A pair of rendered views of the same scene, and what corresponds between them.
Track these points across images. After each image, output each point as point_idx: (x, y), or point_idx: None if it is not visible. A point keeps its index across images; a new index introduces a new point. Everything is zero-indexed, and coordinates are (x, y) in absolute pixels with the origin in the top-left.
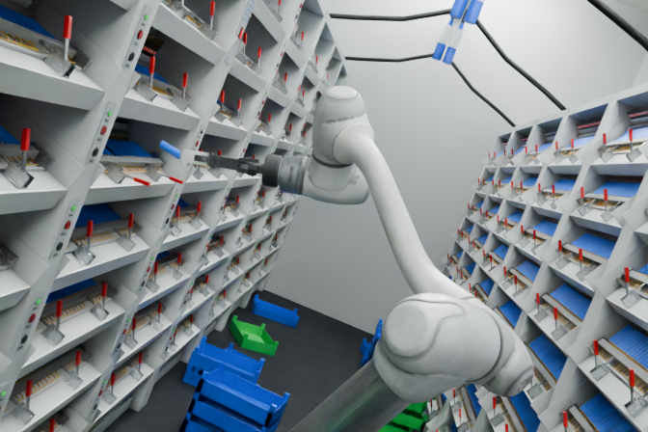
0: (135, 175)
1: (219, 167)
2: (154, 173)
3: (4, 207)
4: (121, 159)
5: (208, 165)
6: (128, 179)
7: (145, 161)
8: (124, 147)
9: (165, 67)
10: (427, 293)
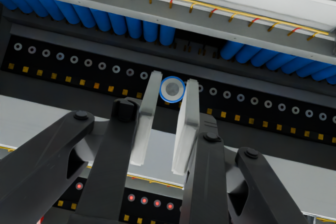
0: None
1: (287, 192)
2: None
3: None
4: (250, 41)
5: (258, 152)
6: None
7: (93, 3)
8: (104, 22)
9: None
10: None
